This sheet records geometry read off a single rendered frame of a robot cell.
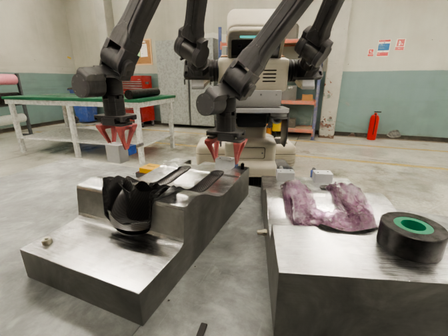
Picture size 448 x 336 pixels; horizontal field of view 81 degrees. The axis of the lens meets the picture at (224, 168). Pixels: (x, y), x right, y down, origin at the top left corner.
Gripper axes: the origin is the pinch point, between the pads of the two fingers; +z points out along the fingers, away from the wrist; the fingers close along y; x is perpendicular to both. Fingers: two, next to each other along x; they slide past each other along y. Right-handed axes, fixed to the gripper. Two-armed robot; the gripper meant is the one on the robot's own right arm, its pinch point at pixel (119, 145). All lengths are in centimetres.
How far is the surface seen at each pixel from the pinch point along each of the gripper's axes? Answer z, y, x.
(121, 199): 5.5, 17.7, -19.2
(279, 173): 7.3, 45.1, 14.9
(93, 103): 14, -251, 213
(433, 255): 3, 72, -21
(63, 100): 11, -299, 205
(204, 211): 6.4, 36.0, -15.8
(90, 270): 9.1, 25.9, -35.0
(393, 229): 1, 67, -20
